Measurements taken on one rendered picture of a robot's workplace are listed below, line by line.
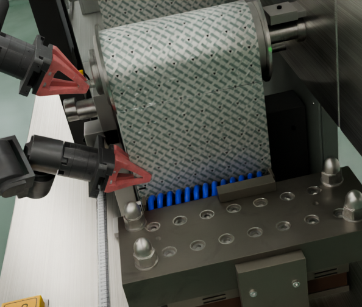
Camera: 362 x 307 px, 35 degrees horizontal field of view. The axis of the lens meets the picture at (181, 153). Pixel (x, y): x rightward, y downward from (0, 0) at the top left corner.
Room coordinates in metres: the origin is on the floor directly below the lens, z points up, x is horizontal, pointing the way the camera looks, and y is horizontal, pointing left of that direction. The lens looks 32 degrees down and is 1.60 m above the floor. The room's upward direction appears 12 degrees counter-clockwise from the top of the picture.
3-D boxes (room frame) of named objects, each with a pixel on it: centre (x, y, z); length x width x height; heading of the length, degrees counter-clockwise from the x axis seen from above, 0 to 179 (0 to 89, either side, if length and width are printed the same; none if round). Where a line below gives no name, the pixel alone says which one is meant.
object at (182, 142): (0.81, -0.03, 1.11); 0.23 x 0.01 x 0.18; 92
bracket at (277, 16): (0.87, -0.21, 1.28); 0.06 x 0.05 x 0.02; 92
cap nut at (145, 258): (0.64, 0.08, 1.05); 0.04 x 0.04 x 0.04
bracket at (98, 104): (0.90, 0.13, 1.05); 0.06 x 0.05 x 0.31; 92
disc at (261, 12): (0.87, -0.16, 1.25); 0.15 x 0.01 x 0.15; 2
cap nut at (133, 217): (0.74, 0.10, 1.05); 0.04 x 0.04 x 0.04
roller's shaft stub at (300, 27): (0.87, -0.20, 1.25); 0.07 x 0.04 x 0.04; 92
